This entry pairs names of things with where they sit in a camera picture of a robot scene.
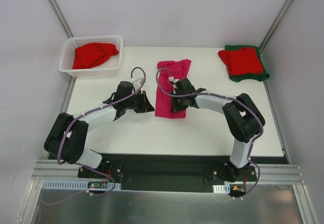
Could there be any pink t shirt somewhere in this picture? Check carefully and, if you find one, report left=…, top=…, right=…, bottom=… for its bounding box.
left=155, top=59, right=191, bottom=119

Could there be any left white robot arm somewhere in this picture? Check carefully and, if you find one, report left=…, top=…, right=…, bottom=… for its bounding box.
left=44, top=81, right=154, bottom=178

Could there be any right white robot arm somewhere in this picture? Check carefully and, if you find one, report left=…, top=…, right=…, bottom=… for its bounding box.
left=169, top=77, right=265, bottom=181

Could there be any white plastic basket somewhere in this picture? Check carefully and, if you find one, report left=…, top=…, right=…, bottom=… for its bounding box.
left=58, top=35, right=124, bottom=77

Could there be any folded red t shirt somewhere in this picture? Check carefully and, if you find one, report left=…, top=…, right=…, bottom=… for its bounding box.
left=218, top=47, right=263, bottom=76

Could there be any red crumpled t shirt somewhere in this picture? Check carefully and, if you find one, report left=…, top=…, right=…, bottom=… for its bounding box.
left=72, top=43, right=119, bottom=69

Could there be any folded green t shirt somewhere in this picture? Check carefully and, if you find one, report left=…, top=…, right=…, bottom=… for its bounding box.
left=225, top=45, right=270, bottom=82

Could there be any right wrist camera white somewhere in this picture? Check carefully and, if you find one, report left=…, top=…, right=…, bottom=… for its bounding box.
left=169, top=76, right=180, bottom=85

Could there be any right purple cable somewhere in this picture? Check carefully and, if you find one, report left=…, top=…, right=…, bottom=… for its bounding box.
left=155, top=67, right=265, bottom=204

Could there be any purple cable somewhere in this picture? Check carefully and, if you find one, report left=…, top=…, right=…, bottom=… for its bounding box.
left=40, top=67, right=147, bottom=206
left=155, top=67, right=265, bottom=204

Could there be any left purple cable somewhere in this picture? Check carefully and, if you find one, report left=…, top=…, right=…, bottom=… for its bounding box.
left=40, top=67, right=147, bottom=206

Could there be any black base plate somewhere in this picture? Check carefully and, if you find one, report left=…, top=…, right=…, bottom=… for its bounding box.
left=77, top=154, right=257, bottom=193

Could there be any right grey cable duct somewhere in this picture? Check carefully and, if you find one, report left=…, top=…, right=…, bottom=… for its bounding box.
left=213, top=184, right=230, bottom=194

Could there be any grey cable duct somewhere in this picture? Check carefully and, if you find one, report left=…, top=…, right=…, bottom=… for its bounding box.
left=213, top=184, right=230, bottom=194
left=43, top=180, right=121, bottom=191

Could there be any left grey cable duct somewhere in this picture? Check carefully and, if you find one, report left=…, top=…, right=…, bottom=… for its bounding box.
left=43, top=180, right=121, bottom=191

